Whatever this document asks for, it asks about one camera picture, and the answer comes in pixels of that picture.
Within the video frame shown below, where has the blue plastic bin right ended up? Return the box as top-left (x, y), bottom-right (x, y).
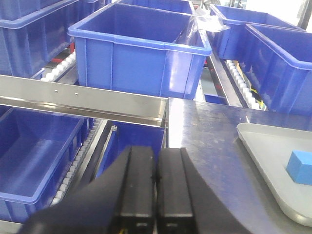
top-left (239, 24), bottom-right (312, 116)

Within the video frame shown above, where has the clear plastic bag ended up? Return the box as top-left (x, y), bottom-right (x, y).
top-left (186, 7), bottom-right (230, 44)

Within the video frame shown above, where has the blue bin behind right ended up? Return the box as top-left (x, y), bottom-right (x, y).
top-left (208, 4), bottom-right (303, 60)

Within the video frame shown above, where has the white roller track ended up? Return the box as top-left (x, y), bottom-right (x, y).
top-left (40, 52), bottom-right (76, 82)
top-left (225, 60), bottom-right (260, 110)
top-left (51, 119), bottom-right (102, 205)

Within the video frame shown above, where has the blue plastic bin centre-left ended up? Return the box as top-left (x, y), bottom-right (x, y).
top-left (68, 3), bottom-right (212, 99)

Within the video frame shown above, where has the lower white roller track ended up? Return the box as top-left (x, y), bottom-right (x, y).
top-left (51, 119), bottom-right (102, 205)

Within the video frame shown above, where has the blue bin shelf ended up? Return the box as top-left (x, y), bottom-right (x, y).
top-left (95, 122), bottom-right (164, 178)
top-left (0, 108), bottom-right (88, 223)

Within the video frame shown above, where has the blue plastic bin far left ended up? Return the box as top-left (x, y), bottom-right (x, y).
top-left (0, 0), bottom-right (79, 78)

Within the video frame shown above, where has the white roller track right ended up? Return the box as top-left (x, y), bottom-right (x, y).
top-left (225, 60), bottom-right (260, 110)

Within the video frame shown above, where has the grey metal tray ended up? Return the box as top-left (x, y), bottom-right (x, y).
top-left (237, 123), bottom-right (312, 227)

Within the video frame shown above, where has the blue foam cube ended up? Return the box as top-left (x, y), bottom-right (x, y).
top-left (286, 150), bottom-right (312, 185)

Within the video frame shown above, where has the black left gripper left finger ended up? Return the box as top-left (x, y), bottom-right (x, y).
top-left (19, 146), bottom-right (155, 234)

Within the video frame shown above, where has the blue bin lower shelf left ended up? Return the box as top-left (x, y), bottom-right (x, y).
top-left (0, 108), bottom-right (88, 223)

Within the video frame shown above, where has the blue bin behind centre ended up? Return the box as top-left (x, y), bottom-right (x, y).
top-left (117, 0), bottom-right (195, 14)

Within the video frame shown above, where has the blue bin lower shelf centre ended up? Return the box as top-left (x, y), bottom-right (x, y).
top-left (95, 122), bottom-right (164, 178)

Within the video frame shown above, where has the white roller track left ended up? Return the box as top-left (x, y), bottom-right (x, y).
top-left (40, 52), bottom-right (76, 82)

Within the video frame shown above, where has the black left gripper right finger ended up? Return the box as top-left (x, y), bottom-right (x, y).
top-left (156, 148), bottom-right (271, 234)

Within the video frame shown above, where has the steel shelf front rail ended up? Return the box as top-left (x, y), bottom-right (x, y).
top-left (0, 75), bottom-right (167, 127)

